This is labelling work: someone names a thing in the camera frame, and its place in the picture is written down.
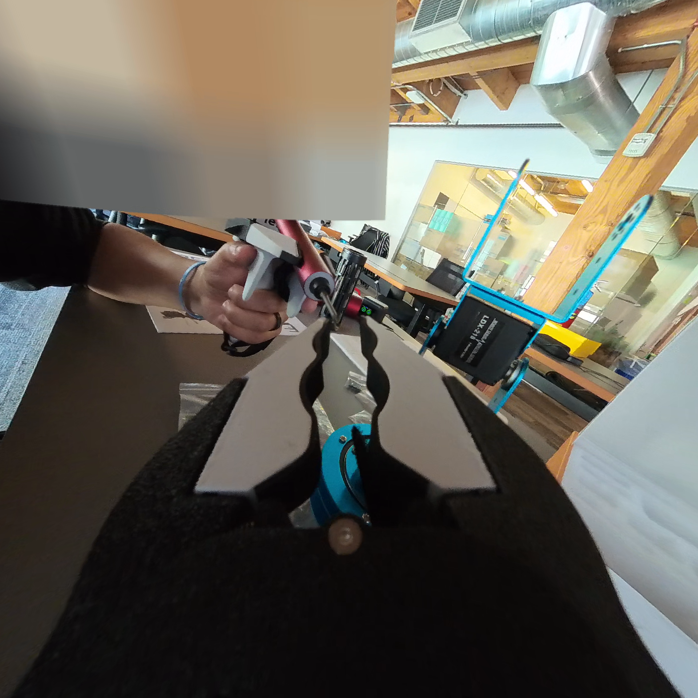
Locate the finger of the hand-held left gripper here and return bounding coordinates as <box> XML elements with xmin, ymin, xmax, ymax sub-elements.
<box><xmin>285</xmin><ymin>264</ymin><xmax>304</xmax><ymax>318</ymax></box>

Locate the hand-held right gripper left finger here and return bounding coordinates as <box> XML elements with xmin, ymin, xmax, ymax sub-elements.
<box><xmin>194</xmin><ymin>318</ymin><xmax>333</xmax><ymax>505</ymax></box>

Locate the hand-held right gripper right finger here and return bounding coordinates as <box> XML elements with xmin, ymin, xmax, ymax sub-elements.
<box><xmin>359</xmin><ymin>315</ymin><xmax>497</xmax><ymax>504</ymax></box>

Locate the red metal tube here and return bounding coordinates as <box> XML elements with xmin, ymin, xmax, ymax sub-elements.
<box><xmin>274</xmin><ymin>218</ymin><xmax>338</xmax><ymax>329</ymax></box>

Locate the person's left forearm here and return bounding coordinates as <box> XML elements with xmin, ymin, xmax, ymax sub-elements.
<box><xmin>0</xmin><ymin>199</ymin><xmax>208</xmax><ymax>320</ymax></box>

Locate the person's left hand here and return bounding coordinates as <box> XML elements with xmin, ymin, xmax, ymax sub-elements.
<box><xmin>190</xmin><ymin>241</ymin><xmax>320</xmax><ymax>345</ymax></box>

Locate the black metal cylinder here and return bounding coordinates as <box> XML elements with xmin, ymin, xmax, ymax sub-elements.
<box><xmin>333</xmin><ymin>246</ymin><xmax>368</xmax><ymax>328</ymax></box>

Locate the clear plastic bag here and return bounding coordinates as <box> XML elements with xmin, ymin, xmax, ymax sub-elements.
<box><xmin>179</xmin><ymin>382</ymin><xmax>249</xmax><ymax>440</ymax></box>

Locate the small device with green lights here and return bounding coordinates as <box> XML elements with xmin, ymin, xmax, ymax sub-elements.
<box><xmin>349</xmin><ymin>296</ymin><xmax>389</xmax><ymax>324</ymax></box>

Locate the black bag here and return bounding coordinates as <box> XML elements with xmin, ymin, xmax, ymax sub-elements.
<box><xmin>349</xmin><ymin>224</ymin><xmax>391</xmax><ymax>260</ymax></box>

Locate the white printed paper sheet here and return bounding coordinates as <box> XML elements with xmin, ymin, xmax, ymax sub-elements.
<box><xmin>146</xmin><ymin>304</ymin><xmax>307</xmax><ymax>337</ymax></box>

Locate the black monitor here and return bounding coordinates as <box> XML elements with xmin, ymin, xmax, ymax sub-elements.
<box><xmin>425</xmin><ymin>258</ymin><xmax>468</xmax><ymax>298</ymax></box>

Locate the yellow bin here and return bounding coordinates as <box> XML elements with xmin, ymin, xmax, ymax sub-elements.
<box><xmin>537</xmin><ymin>319</ymin><xmax>596</xmax><ymax>359</ymax></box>

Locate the potted green plant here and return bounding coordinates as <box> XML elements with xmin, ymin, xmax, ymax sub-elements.
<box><xmin>590</xmin><ymin>321</ymin><xmax>634</xmax><ymax>367</ymax></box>

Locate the white and orange cardboard box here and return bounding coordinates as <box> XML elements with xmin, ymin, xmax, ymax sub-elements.
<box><xmin>545</xmin><ymin>316</ymin><xmax>698</xmax><ymax>698</ymax></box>

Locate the white air vent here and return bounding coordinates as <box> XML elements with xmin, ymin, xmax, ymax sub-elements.
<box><xmin>409</xmin><ymin>0</ymin><xmax>473</xmax><ymax>53</ymax></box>

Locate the metal conduit with white box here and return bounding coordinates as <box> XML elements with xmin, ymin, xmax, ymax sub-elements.
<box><xmin>617</xmin><ymin>37</ymin><xmax>689</xmax><ymax>159</ymax></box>

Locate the blue wrist bracelet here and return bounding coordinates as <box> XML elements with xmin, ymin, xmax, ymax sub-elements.
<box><xmin>178</xmin><ymin>261</ymin><xmax>208</xmax><ymax>321</ymax></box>

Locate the glass partition wall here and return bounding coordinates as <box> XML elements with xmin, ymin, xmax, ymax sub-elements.
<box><xmin>392</xmin><ymin>160</ymin><xmax>698</xmax><ymax>363</ymax></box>

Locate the wooden post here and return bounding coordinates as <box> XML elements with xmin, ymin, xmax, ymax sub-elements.
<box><xmin>521</xmin><ymin>33</ymin><xmax>698</xmax><ymax>330</ymax></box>

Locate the round silver ceiling duct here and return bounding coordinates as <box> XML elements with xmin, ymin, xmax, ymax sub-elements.
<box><xmin>393</xmin><ymin>0</ymin><xmax>673</xmax><ymax>67</ymax></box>

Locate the large silver air duct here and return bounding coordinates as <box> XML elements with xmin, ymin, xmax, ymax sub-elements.
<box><xmin>530</xmin><ymin>2</ymin><xmax>640</xmax><ymax>163</ymax></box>

